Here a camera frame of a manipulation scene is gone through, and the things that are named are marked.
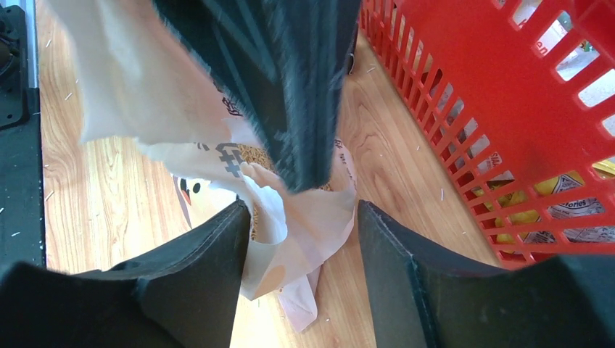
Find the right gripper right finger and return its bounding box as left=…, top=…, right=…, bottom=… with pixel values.
left=357, top=200, right=504, bottom=347

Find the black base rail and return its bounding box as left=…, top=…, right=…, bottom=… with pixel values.
left=1, top=1, right=46, bottom=268

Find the pink cat litter bag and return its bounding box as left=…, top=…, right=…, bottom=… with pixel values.
left=50, top=1, right=357, bottom=331

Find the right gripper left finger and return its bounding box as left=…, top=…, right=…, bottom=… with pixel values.
left=72, top=200, right=250, bottom=347

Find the red plastic shopping basket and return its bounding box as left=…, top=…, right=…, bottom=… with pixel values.
left=359, top=1, right=614, bottom=269

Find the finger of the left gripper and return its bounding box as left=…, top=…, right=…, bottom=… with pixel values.
left=153, top=1, right=360, bottom=193

